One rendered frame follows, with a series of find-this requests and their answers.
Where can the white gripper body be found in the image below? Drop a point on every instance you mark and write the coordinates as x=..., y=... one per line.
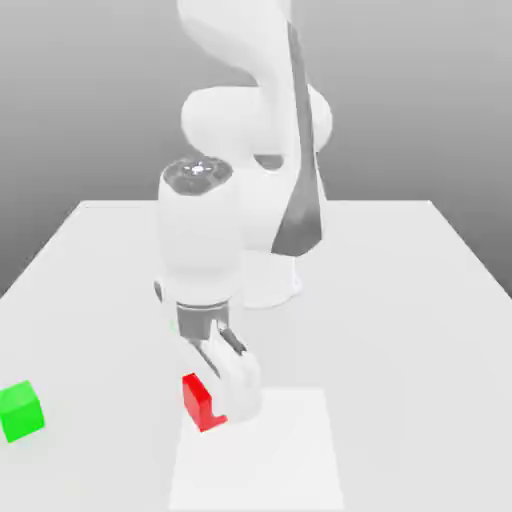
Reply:
x=232, y=372

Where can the small red cube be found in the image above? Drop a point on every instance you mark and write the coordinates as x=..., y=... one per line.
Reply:
x=194, y=396

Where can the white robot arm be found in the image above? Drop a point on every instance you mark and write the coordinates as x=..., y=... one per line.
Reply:
x=200, y=240

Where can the small green cube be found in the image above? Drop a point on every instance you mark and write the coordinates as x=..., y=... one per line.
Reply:
x=20, y=412

